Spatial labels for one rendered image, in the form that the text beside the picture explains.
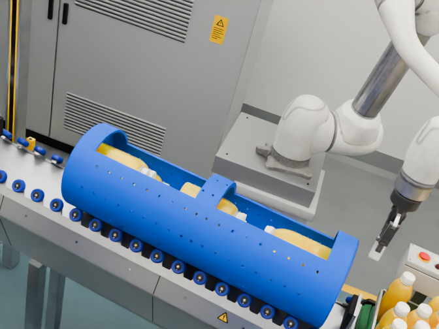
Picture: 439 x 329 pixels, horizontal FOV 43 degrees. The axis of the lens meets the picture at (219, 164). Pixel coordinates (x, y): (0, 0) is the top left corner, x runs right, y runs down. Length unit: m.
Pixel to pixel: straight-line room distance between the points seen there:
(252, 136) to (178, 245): 0.75
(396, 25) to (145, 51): 1.81
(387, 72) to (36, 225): 1.26
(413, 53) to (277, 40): 2.75
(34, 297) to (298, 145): 1.14
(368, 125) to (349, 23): 2.18
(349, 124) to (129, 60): 1.56
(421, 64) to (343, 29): 2.62
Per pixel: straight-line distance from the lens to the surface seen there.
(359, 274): 3.51
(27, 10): 2.22
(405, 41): 1.59
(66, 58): 3.40
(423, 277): 1.92
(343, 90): 4.32
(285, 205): 2.06
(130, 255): 1.79
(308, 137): 2.00
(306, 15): 4.17
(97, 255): 1.85
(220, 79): 3.05
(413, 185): 1.43
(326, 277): 1.54
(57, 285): 2.38
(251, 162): 2.06
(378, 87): 1.95
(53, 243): 1.92
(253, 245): 1.55
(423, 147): 1.38
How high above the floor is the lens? 2.18
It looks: 34 degrees down
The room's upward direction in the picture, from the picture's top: 16 degrees clockwise
